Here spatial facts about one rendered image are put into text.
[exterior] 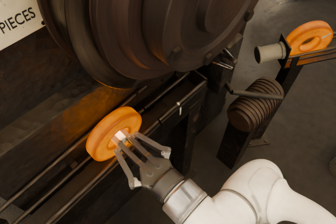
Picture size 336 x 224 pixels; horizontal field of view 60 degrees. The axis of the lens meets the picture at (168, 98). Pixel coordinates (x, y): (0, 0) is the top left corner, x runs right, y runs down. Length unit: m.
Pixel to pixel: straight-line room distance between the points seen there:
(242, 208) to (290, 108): 1.22
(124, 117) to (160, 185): 0.17
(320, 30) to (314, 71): 0.99
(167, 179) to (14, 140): 0.32
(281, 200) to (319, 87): 1.36
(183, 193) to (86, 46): 0.35
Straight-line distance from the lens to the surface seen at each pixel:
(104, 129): 0.67
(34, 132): 0.67
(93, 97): 0.70
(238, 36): 0.91
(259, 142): 1.63
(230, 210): 0.64
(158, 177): 0.67
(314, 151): 1.72
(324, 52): 1.15
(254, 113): 1.09
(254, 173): 0.71
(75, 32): 0.42
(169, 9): 0.39
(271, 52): 1.05
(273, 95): 1.10
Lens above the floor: 1.41
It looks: 56 degrees down
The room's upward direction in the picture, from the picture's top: straight up
